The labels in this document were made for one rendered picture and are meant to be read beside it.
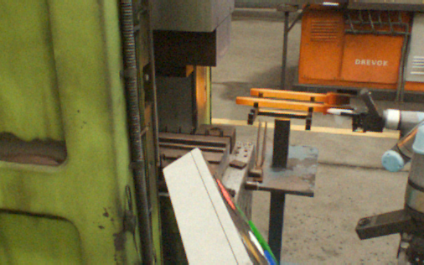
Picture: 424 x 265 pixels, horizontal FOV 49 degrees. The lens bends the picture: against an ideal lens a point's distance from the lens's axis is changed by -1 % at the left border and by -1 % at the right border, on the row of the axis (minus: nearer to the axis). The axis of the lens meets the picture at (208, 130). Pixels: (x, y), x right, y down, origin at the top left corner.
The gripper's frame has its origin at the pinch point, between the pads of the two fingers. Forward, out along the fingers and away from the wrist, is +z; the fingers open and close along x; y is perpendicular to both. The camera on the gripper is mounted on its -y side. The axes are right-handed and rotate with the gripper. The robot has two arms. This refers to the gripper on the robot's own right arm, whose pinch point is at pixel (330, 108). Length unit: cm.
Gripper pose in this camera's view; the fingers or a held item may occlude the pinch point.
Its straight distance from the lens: 184.8
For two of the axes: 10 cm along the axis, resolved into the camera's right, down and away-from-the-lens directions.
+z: -9.6, -1.1, 2.6
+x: 2.8, -3.9, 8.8
